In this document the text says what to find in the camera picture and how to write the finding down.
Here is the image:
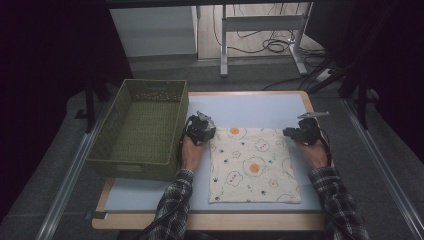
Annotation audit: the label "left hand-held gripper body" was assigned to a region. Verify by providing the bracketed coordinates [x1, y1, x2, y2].
[184, 110, 217, 146]

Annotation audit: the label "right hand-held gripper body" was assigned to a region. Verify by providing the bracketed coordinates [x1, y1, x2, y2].
[297, 111, 331, 146]

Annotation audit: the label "cream printed cloth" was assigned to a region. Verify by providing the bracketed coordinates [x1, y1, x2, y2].
[207, 126, 302, 205]

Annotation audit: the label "green woven plastic basket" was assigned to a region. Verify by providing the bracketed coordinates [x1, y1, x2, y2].
[85, 78, 190, 183]

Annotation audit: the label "person's right hand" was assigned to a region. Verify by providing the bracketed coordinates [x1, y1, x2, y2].
[294, 138, 330, 170]

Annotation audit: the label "person's left hand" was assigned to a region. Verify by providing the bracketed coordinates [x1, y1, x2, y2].
[180, 134, 210, 173]

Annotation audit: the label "pale blue foam mat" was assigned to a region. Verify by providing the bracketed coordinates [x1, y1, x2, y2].
[103, 93, 325, 214]

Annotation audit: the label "white power strip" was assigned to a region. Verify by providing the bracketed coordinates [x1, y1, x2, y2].
[314, 67, 335, 83]

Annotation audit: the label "white cabinet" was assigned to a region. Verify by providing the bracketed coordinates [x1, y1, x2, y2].
[109, 5, 198, 58]

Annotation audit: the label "dark curtain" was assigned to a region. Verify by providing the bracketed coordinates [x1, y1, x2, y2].
[304, 0, 424, 165]

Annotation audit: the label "dark metal stand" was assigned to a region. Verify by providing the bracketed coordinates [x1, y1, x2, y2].
[74, 79, 98, 134]

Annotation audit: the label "grey tape piece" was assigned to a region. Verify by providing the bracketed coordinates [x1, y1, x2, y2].
[84, 210, 108, 221]

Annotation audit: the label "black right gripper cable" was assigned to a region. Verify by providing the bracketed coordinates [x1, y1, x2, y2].
[319, 129, 335, 168]

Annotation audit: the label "aluminium floor rail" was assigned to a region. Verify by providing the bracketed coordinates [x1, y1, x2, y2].
[34, 101, 113, 240]
[342, 99, 424, 240]

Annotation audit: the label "black floor cables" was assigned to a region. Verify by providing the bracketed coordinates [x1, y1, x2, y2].
[212, 3, 329, 58]

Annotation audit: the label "grey metal desk frame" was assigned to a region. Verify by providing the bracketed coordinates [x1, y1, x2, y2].
[219, 2, 314, 78]

